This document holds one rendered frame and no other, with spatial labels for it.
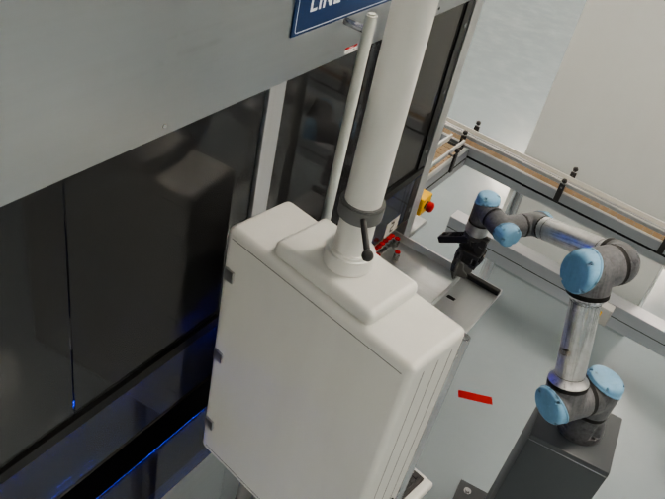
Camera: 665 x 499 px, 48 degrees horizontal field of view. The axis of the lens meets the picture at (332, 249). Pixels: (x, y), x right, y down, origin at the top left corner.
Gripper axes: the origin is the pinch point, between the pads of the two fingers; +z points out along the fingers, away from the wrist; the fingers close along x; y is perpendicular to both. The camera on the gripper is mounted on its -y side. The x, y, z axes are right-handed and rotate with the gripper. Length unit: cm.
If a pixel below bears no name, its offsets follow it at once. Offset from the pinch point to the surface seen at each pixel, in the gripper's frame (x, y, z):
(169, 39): -119, -24, -106
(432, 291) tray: -9.4, -1.8, 3.3
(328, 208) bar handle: -67, -17, -51
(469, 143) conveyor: 86, -38, -2
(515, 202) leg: 86, -9, 15
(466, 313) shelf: -9.9, 11.8, 3.6
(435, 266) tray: 3.2, -7.7, 3.3
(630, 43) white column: 143, -1, -50
